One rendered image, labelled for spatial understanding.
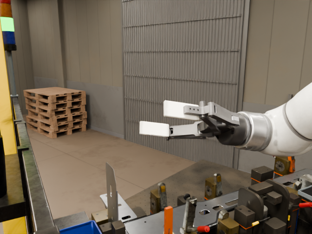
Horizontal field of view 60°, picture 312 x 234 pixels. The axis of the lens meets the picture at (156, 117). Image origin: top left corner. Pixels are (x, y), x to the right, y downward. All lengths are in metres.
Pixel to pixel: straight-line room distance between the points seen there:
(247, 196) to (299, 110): 0.72
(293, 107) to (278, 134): 0.07
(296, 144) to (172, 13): 4.11
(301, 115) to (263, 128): 0.08
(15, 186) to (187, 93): 3.84
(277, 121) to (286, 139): 0.04
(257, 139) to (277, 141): 0.05
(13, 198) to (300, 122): 0.66
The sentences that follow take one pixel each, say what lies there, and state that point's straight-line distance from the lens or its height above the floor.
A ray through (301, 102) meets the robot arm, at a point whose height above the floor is 1.67.
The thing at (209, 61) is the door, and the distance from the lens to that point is 4.19.
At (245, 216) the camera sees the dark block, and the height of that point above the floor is 1.11.
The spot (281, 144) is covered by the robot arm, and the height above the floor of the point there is 1.57.
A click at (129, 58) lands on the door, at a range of 5.31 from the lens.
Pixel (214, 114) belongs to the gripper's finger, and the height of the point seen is 1.66.
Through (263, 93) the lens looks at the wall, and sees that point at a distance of 3.91.
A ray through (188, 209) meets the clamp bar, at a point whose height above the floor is 1.18.
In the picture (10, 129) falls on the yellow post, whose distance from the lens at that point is 1.41.
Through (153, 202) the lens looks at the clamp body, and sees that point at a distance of 1.50.
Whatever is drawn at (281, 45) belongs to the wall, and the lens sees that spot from 3.83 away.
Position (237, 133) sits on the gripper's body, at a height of 1.60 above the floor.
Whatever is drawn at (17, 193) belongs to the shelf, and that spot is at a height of 1.43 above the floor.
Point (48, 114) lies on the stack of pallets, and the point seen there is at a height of 0.52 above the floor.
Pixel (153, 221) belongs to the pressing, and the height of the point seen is 1.00.
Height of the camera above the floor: 1.76
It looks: 13 degrees down
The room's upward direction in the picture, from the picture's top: straight up
